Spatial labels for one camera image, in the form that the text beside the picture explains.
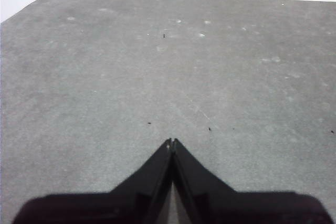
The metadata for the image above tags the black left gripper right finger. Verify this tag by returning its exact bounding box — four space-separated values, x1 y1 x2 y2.
172 137 334 224

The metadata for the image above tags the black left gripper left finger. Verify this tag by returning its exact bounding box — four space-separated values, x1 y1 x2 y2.
12 137 173 224

